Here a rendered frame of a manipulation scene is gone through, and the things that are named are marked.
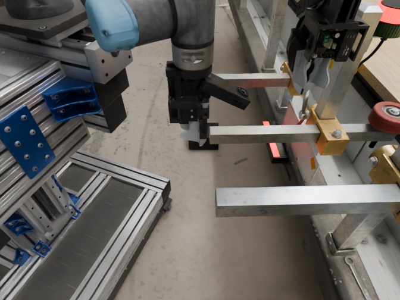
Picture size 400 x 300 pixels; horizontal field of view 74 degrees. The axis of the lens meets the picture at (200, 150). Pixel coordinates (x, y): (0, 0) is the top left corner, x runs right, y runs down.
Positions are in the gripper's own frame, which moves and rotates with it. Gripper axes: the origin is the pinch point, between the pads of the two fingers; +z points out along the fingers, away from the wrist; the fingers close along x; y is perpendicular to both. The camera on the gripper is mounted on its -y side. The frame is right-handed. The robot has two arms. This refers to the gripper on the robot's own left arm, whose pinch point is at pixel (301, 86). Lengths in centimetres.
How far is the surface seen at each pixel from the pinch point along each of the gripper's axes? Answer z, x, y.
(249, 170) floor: 99, 13, -61
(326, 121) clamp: 11.7, 10.1, -3.2
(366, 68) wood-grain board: 8.8, 27.6, -22.5
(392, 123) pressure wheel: 8.7, 21.6, 1.5
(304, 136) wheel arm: 13.6, 4.6, -0.5
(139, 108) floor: 99, -64, -128
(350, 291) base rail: 28.8, 9.3, 28.3
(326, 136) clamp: 11.7, 8.3, 1.9
